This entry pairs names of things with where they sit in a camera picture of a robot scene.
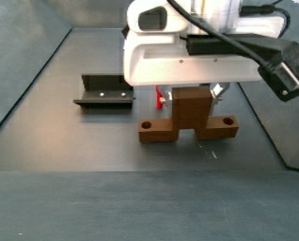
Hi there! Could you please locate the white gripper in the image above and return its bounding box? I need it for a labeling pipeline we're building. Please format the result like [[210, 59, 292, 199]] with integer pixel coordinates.
[[123, 0, 285, 105]]

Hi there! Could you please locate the brown T-shaped block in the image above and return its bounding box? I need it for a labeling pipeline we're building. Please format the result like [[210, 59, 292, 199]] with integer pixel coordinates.
[[139, 87, 240, 143]]

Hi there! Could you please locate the red peg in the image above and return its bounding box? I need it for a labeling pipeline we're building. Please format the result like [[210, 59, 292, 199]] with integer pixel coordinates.
[[155, 86, 163, 109]]

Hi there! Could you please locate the dark grey angled bracket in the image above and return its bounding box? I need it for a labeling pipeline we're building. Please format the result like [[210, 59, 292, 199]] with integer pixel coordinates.
[[74, 73, 135, 108]]

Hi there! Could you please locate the black cable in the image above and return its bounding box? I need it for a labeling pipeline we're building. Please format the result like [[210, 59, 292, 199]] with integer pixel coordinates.
[[166, 0, 293, 72]]

